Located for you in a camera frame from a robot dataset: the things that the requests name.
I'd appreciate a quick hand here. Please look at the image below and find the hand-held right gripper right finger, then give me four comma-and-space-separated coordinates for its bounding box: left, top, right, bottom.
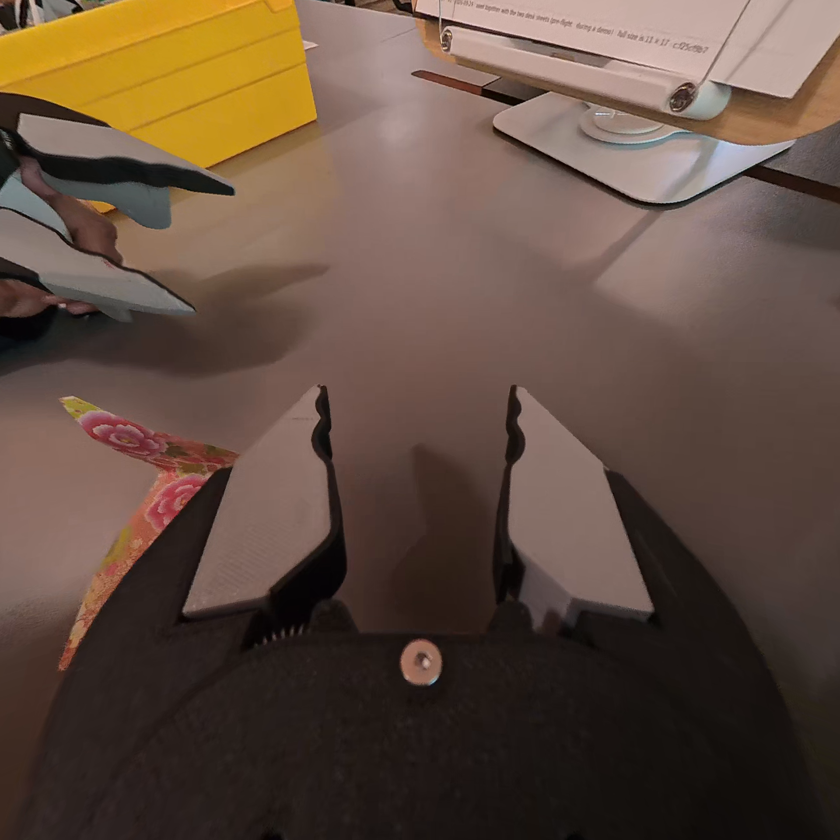
492, 384, 655, 634

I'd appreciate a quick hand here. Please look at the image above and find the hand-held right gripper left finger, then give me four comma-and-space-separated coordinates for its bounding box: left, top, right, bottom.
182, 384, 349, 648

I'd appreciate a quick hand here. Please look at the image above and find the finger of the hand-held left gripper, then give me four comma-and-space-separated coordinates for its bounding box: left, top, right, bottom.
16, 113, 236, 231
0, 209, 198, 324

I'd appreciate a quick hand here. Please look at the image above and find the floral origami paper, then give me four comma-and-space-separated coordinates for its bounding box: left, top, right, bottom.
58, 395, 240, 672

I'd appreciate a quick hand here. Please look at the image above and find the person's left hand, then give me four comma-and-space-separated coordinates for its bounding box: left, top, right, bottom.
0, 161, 126, 319

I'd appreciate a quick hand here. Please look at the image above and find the yellow plastic bin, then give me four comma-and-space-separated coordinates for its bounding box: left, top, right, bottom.
0, 0, 318, 214

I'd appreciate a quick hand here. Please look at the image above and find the white stand base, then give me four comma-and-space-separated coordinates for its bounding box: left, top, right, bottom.
492, 92, 796, 206

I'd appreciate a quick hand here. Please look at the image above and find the white page holder ledge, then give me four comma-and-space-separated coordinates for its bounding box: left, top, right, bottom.
438, 25, 732, 120

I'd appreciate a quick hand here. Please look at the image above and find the white instruction sheet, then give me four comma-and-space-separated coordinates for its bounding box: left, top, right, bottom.
413, 0, 840, 99

